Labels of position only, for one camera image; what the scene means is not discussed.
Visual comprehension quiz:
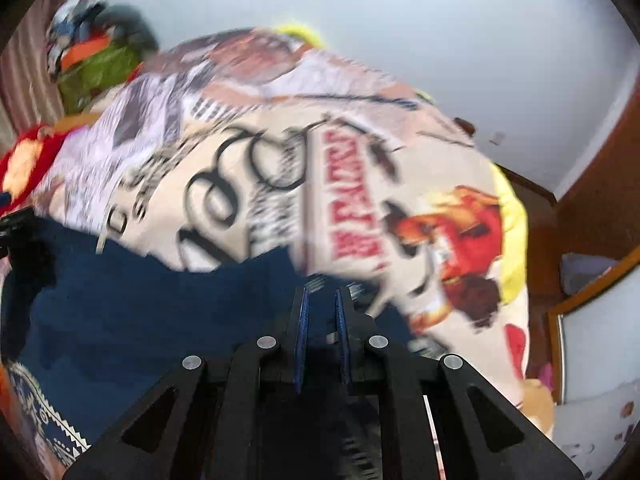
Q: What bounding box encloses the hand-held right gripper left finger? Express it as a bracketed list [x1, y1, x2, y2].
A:
[62, 285, 311, 480]

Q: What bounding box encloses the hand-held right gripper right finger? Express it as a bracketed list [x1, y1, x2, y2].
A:
[334, 287, 585, 480]

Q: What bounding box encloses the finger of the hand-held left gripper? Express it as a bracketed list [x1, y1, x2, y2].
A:
[0, 207, 38, 261]

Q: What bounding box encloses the navy patterned garment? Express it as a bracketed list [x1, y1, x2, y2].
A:
[0, 220, 436, 476]

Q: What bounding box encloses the pile of colourful clothes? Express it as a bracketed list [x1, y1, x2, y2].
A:
[47, 0, 160, 115]

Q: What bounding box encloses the brown striped cloth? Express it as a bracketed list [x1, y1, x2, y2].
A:
[0, 5, 67, 147]

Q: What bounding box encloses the cream printed cloth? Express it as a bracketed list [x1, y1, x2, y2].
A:
[47, 27, 506, 341]

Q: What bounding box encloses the cream striped bed blanket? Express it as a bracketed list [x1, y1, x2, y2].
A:
[0, 110, 557, 466]

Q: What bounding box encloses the yellow cloth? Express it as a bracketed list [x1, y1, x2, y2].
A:
[272, 22, 529, 306]

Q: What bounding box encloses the grey cloth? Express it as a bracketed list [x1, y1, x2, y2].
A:
[561, 253, 619, 297]

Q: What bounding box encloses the wood-framed white panel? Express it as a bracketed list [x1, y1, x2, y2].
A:
[546, 257, 640, 407]

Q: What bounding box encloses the brown wooden door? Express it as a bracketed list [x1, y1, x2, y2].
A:
[550, 60, 640, 266]

